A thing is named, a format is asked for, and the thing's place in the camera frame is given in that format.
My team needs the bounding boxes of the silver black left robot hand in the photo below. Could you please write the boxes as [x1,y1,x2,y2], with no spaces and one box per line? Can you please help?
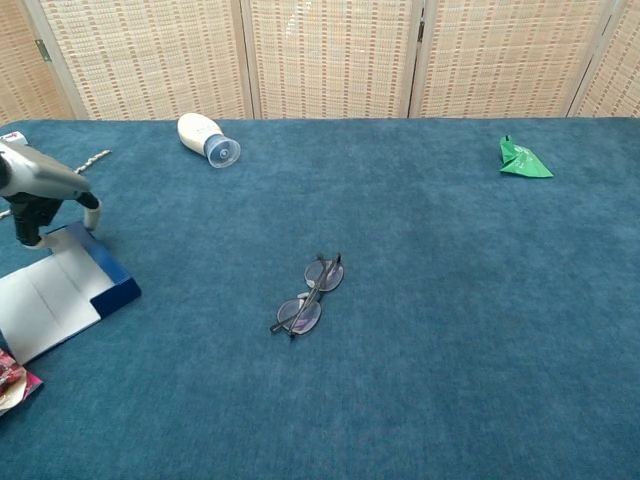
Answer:
[0,139,103,249]

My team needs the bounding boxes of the blue and grey box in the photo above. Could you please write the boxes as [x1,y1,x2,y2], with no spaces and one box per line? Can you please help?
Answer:
[0,221,143,365]

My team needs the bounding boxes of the black-framed eyeglasses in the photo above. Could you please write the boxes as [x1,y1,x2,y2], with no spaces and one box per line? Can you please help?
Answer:
[269,252,346,342]

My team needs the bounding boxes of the blue carpet floor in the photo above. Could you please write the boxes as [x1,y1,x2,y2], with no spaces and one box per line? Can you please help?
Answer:
[0,117,640,480]

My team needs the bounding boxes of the bamboo folding screen panel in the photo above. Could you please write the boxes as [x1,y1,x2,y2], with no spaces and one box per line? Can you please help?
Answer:
[0,0,76,126]
[239,0,426,120]
[569,0,640,120]
[22,0,261,121]
[409,0,614,120]

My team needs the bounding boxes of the white bottle with blue cap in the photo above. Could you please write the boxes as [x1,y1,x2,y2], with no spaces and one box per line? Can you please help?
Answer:
[176,112,242,170]

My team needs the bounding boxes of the red drink pouch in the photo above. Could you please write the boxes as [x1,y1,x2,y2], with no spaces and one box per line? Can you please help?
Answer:
[0,347,44,417]

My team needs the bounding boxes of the crumpled green packet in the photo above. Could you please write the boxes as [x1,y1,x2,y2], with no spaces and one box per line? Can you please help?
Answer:
[498,133,555,179]

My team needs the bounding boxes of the braided beige rope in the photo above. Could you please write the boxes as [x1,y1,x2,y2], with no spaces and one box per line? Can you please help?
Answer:
[0,148,112,219]

